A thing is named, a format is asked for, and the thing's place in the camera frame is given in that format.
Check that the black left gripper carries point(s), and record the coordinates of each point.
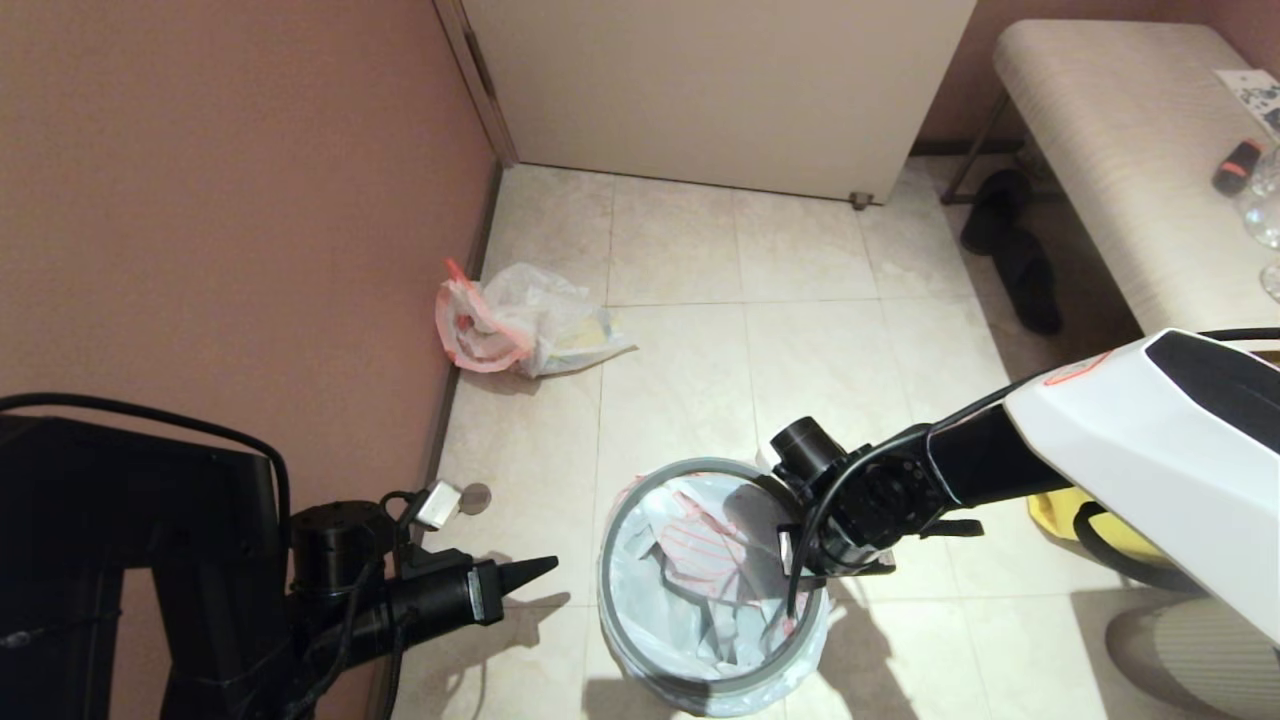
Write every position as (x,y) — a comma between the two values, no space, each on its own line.
(440,600)

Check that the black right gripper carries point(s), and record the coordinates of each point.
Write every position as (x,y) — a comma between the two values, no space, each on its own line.
(840,550)

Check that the white red-printed trash bag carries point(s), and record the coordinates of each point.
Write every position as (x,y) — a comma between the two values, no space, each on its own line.
(530,320)
(650,590)

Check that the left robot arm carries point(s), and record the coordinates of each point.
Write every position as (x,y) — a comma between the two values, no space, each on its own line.
(120,520)

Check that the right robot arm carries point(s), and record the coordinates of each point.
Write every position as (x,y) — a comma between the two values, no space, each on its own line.
(1150,450)

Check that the yellow fabric bag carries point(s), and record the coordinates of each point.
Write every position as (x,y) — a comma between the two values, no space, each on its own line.
(1060,515)

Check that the small grey round floor disc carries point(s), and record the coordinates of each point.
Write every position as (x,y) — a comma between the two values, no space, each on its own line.
(477,498)

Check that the grey skirting board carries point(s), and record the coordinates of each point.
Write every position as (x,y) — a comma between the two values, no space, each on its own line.
(470,290)

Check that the black slipper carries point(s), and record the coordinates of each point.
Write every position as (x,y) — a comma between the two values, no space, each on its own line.
(1035,288)
(997,208)

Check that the white door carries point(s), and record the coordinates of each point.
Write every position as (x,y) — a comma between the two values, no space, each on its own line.
(720,90)

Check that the light woodgrain desk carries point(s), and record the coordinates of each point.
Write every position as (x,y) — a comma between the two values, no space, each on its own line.
(1130,150)

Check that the clear wine glass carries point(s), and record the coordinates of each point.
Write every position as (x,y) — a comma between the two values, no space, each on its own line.
(1264,212)
(1272,282)

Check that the black marker with red band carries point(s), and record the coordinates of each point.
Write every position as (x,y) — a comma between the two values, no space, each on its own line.
(1237,166)

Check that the white leaflet with blue print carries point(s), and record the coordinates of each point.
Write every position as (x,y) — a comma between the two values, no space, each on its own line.
(1254,92)

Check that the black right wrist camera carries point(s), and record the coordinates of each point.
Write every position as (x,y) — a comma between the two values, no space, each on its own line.
(805,445)

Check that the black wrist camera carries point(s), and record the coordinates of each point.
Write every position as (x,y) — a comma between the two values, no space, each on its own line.
(335,545)
(805,445)

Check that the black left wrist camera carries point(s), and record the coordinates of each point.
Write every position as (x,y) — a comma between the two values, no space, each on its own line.
(335,545)

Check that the beige door frame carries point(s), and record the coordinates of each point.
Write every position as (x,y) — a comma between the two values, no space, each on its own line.
(478,80)

